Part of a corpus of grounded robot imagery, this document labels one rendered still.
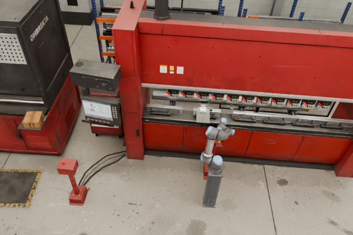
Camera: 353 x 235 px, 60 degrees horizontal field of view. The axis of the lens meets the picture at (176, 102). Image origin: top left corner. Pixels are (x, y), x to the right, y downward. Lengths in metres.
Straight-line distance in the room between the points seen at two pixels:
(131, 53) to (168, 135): 1.54
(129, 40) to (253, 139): 2.32
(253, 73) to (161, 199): 2.17
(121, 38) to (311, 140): 3.00
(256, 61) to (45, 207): 3.40
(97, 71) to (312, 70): 2.51
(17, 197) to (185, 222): 2.37
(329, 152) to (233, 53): 2.25
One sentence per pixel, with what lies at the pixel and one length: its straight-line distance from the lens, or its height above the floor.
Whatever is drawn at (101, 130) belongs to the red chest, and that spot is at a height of 0.21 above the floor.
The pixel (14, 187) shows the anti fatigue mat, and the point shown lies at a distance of 5.11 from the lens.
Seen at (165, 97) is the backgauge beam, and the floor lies 0.94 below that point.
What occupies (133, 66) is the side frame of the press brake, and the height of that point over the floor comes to 1.81.
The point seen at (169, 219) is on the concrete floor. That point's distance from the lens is 4.42.
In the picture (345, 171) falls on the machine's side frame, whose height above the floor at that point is 0.14.
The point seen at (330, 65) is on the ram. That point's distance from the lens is 4.07.
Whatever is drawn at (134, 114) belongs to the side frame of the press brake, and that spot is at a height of 1.03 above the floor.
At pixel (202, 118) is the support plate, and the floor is 1.00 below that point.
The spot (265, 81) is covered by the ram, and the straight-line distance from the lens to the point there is 4.01.
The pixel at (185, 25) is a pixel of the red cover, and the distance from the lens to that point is 3.50.
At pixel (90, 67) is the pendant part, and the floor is 1.95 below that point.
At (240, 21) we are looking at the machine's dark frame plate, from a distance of 3.67.
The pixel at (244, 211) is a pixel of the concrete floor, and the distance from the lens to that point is 4.61.
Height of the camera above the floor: 3.97
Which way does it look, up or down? 43 degrees down
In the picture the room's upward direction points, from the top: 3 degrees clockwise
